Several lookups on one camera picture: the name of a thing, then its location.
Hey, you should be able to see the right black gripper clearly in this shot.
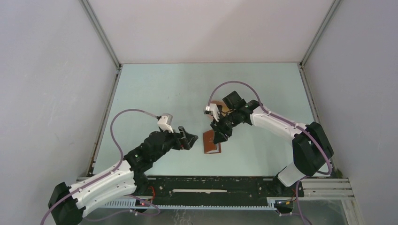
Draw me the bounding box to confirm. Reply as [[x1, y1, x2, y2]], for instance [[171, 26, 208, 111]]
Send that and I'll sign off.
[[210, 110, 240, 145]]

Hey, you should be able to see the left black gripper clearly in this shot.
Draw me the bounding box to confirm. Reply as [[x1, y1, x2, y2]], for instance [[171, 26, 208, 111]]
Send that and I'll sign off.
[[152, 126, 197, 162]]

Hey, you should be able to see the brown leather card holder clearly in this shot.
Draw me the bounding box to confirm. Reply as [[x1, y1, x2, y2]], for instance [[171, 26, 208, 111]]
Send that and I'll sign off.
[[202, 130, 222, 154]]

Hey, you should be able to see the pink oval tray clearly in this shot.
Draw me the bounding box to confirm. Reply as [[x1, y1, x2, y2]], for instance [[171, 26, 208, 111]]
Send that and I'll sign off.
[[209, 100, 230, 119]]

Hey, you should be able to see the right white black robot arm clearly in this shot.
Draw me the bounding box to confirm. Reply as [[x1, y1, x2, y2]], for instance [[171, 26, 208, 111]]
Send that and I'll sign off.
[[204, 91, 334, 196]]

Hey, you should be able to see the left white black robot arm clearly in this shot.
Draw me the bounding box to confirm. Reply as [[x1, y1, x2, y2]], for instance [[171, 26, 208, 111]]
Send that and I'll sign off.
[[48, 127, 198, 225]]

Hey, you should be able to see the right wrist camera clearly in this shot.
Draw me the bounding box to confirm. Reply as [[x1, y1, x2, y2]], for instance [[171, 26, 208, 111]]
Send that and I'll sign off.
[[204, 103, 221, 122]]

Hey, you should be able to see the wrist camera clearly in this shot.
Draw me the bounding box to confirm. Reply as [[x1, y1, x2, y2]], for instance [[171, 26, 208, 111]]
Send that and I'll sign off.
[[204, 103, 221, 122], [157, 113, 174, 133]]

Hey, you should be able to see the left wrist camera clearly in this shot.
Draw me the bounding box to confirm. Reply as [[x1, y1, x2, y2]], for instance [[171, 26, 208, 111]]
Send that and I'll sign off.
[[157, 113, 174, 133]]

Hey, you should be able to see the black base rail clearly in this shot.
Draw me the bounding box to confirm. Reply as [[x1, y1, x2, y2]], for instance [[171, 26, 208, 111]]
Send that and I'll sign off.
[[133, 175, 304, 208]]

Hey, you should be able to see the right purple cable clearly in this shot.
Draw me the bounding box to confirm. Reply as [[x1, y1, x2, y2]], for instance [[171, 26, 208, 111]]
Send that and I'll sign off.
[[207, 81, 333, 225]]

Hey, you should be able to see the aluminium frame rail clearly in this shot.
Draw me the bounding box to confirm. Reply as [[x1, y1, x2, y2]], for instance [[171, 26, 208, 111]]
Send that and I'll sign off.
[[79, 0, 122, 70]]

